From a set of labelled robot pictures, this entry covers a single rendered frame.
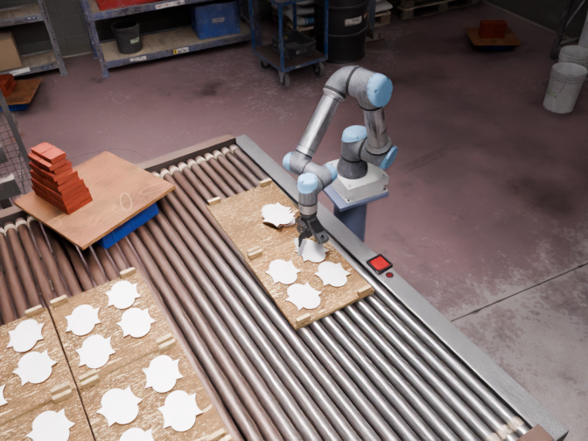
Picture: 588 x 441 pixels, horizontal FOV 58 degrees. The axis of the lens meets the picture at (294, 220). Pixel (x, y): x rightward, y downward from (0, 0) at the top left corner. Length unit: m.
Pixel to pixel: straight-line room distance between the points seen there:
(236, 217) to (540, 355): 1.83
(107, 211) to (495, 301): 2.26
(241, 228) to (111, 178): 0.67
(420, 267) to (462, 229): 0.50
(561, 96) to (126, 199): 4.06
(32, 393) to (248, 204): 1.16
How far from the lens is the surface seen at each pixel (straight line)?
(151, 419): 1.82
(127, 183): 2.55
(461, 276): 3.53
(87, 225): 2.37
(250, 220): 2.37
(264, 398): 1.81
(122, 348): 2.00
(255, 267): 2.16
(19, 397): 2.02
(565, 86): 5.37
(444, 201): 4.07
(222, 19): 6.42
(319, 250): 2.20
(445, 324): 2.04
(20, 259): 2.52
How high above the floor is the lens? 2.47
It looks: 40 degrees down
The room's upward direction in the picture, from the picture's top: 2 degrees counter-clockwise
